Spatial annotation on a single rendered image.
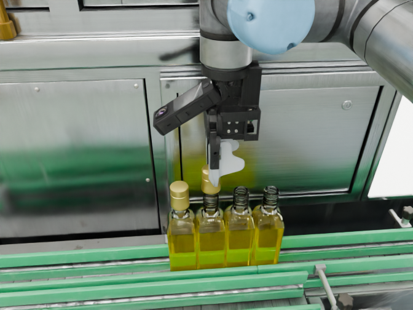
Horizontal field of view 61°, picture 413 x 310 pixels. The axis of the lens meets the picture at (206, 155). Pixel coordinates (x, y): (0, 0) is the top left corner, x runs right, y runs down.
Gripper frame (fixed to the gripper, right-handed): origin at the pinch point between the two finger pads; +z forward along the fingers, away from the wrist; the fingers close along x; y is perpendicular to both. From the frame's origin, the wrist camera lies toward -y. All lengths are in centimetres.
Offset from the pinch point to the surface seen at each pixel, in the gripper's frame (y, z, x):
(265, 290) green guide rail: 11.2, 27.2, -6.1
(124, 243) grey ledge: -20.5, 30.8, 12.4
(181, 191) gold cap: -5.3, 2.6, -1.6
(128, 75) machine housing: -14.3, -12.8, 14.9
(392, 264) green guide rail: 39.0, 23.9, -4.3
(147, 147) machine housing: -12.3, 4.5, 16.0
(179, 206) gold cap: -5.9, 5.9, -1.8
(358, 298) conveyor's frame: 33.0, 32.9, -6.1
